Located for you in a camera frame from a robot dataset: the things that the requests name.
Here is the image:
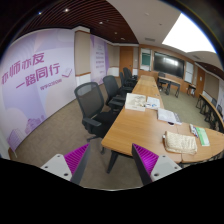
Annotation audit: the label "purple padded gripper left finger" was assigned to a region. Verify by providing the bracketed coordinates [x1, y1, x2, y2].
[41, 143, 90, 185]

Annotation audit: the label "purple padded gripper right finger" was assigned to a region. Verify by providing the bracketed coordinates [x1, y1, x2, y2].
[132, 144, 181, 185]

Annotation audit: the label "folded beige towel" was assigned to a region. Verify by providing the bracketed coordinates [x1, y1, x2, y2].
[165, 131, 197, 155]

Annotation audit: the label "long wooden conference table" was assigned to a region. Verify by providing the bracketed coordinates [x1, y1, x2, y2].
[100, 74, 224, 174]

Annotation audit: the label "nearest black mesh office chair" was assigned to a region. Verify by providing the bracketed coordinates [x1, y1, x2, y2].
[73, 81, 120, 155]

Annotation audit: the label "open white book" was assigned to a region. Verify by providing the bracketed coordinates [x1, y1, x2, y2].
[157, 108, 182, 125]

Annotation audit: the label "green and white booklet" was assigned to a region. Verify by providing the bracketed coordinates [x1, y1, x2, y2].
[190, 124, 210, 146]

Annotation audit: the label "white papers near bag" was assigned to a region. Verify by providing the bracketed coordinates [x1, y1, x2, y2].
[145, 97, 160, 110]

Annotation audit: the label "white paper stack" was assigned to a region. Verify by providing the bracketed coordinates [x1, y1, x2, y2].
[125, 93, 146, 111]

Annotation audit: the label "curved wooden side table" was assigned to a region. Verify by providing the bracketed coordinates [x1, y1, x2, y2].
[196, 94, 224, 133]

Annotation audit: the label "small wooden desk at front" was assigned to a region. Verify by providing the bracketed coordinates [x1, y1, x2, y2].
[157, 76, 181, 98]

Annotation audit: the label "far black office chair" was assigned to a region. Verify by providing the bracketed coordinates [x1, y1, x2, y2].
[119, 67, 137, 88]

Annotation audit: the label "purple wall banner with text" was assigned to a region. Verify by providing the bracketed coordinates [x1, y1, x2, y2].
[0, 28, 76, 150]

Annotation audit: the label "large black wall screen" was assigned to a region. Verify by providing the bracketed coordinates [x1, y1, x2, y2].
[154, 52, 185, 78]

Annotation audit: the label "narrow purple wall banner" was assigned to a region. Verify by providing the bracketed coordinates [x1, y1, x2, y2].
[90, 35, 109, 84]

